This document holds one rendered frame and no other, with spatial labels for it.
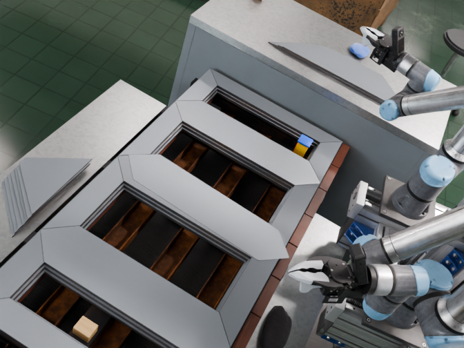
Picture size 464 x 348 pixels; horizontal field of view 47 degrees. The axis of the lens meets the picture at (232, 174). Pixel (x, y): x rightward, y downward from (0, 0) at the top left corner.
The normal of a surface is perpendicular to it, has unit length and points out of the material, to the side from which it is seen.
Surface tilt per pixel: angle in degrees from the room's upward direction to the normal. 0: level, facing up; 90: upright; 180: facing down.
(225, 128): 0
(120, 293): 0
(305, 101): 90
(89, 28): 0
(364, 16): 90
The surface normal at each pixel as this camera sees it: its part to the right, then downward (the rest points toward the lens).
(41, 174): 0.27, -0.65
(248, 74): -0.44, 0.58
